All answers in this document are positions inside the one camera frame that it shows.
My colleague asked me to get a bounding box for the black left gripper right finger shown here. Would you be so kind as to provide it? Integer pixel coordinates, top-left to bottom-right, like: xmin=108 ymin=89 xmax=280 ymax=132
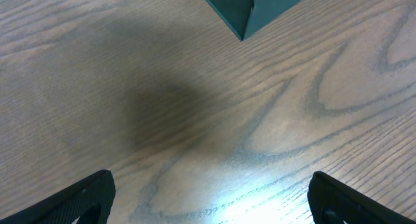
xmin=307 ymin=171 xmax=415 ymax=224

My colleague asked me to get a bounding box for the black cardboard box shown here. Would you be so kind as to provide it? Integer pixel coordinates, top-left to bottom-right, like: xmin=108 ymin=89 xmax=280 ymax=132
xmin=206 ymin=0 xmax=302 ymax=41

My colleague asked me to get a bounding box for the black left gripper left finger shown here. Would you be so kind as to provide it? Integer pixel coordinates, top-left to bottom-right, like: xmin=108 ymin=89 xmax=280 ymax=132
xmin=1 ymin=169 xmax=116 ymax=224

